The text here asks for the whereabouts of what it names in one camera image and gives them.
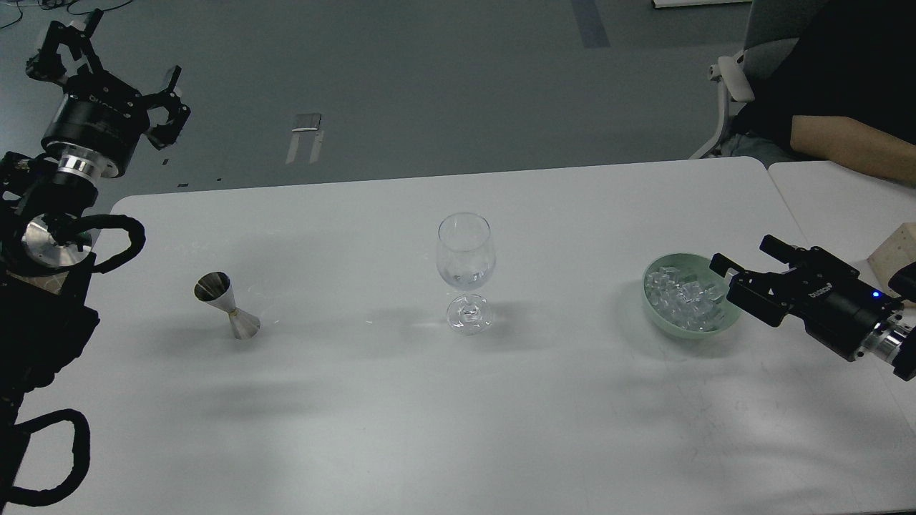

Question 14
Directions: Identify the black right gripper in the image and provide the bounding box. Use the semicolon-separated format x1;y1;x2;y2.
709;235;904;362

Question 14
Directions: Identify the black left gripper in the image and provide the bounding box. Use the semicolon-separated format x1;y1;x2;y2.
26;9;192;178

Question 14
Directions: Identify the steel double jigger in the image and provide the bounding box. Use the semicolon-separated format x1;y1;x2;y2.
193;273;261;340

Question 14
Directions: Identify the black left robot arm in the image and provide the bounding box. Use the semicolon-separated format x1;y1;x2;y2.
1;9;192;506

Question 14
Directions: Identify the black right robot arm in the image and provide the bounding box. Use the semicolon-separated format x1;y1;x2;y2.
709;235;915;381

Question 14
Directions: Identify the pile of ice cubes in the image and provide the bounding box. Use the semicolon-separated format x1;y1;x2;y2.
643;266;727;333

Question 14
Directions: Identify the clear wine glass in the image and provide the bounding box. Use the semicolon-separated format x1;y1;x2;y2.
437;212;497;335

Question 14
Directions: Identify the green bowl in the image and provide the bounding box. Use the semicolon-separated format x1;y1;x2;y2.
640;253;741;340

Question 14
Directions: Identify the beige foam block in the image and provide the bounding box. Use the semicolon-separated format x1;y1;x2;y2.
867;222;915;291

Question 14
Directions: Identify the seated person in black shirt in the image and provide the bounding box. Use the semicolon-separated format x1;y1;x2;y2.
723;1;915;186

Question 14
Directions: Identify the metal floor plate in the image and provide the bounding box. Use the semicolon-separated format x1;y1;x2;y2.
291;113;323;133

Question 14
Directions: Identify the white office chair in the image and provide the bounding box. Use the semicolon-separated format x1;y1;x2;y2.
691;1;826;159

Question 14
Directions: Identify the black floor cable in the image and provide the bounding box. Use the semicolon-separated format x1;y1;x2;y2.
0;0;134;31

